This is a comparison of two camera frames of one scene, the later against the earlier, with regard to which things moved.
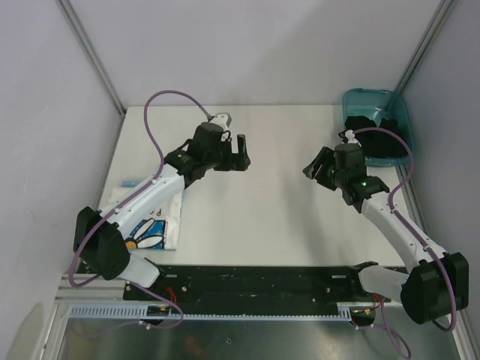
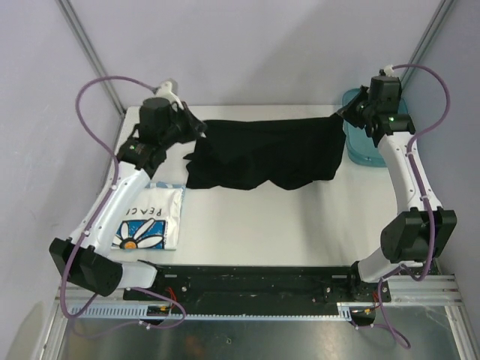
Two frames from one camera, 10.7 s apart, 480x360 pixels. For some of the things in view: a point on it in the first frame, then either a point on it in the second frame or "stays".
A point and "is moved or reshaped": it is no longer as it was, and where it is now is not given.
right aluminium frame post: (424, 46) stays
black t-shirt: (377, 142) is moved or reshaped
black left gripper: (235, 162) → (196, 126)
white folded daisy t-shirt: (157, 229) stays
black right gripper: (325, 157) → (348, 112)
